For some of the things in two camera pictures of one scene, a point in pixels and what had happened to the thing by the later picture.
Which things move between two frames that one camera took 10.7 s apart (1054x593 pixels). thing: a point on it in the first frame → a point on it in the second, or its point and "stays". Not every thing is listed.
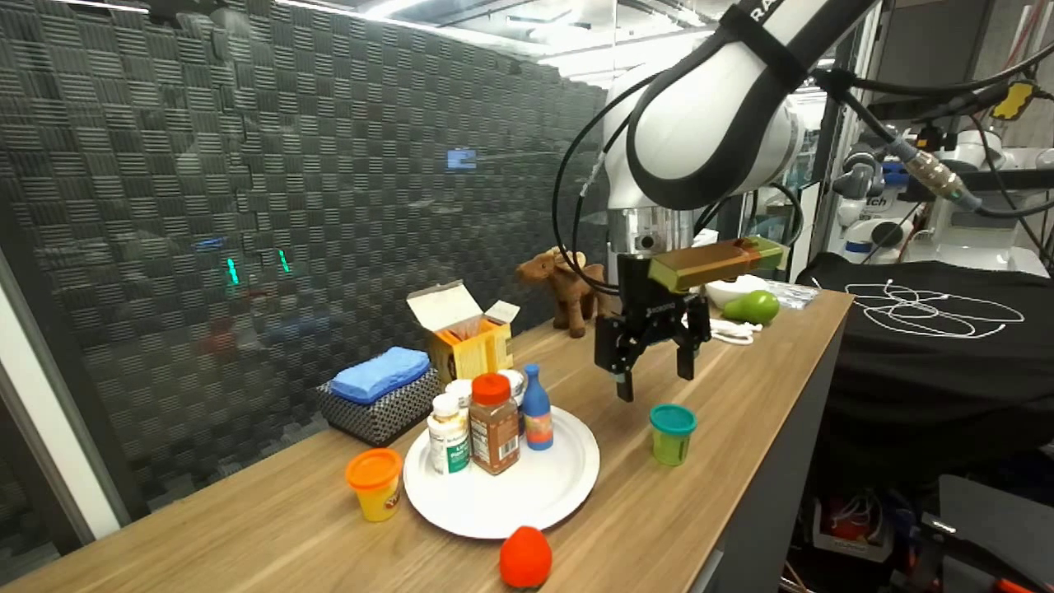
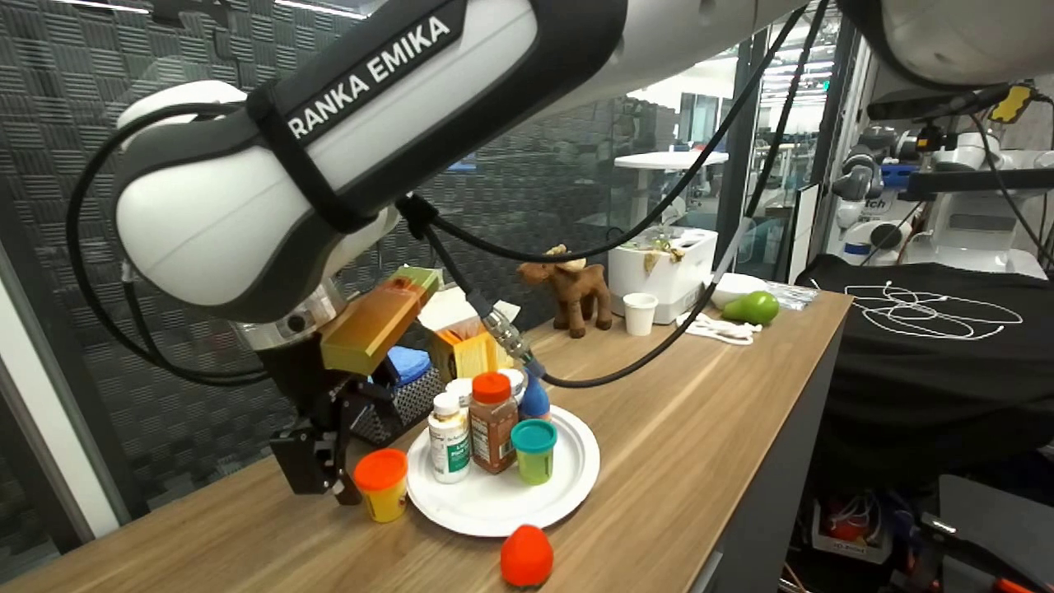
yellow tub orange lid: x=373 y=473 stays
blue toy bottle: x=535 y=402 stays
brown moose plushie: x=579 y=287 stays
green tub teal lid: x=670 y=434 → x=535 y=444
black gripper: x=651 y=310 → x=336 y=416
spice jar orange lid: x=496 y=428 stays
